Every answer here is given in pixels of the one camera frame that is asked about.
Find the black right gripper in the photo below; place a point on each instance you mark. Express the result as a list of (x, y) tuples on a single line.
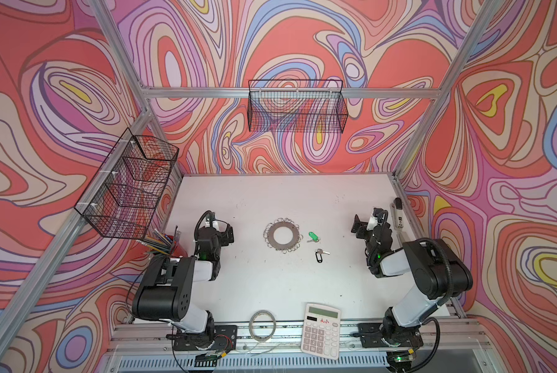
[(363, 228)]

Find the aluminium front rail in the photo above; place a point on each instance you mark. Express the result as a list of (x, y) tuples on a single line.
[(460, 345)]

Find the clear tape roll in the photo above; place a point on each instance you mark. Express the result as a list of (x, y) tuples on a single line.
[(262, 326)]

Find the black wire basket wall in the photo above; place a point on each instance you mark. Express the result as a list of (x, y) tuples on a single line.
[(130, 186), (296, 106)]

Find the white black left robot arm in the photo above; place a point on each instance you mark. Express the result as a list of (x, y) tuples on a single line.
[(164, 292)]

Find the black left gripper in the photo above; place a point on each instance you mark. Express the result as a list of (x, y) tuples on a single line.
[(225, 240)]

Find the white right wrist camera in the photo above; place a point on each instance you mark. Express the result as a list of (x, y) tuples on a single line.
[(379, 218)]

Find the red pencil cup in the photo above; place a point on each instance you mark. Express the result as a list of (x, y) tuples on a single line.
[(158, 243)]

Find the black wire basket left wall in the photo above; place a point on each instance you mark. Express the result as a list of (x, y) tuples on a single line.
[(130, 186)]

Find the white black remote control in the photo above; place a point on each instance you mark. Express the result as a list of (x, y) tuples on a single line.
[(398, 213)]

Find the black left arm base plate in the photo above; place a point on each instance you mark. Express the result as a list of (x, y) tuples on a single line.
[(220, 338)]

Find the white desk calculator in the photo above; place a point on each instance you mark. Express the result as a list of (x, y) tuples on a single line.
[(321, 331)]

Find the key with green tag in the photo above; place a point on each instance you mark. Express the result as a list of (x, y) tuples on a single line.
[(313, 237)]

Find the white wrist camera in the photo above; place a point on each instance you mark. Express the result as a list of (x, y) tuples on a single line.
[(379, 218), (218, 225)]

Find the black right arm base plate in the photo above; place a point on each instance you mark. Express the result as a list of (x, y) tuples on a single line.
[(375, 335)]

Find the black wire basket back wall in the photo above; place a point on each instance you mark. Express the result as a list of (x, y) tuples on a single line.
[(296, 106)]

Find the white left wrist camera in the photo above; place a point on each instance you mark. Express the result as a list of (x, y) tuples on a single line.
[(218, 225)]

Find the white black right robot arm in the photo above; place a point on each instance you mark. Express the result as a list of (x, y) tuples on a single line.
[(438, 275)]

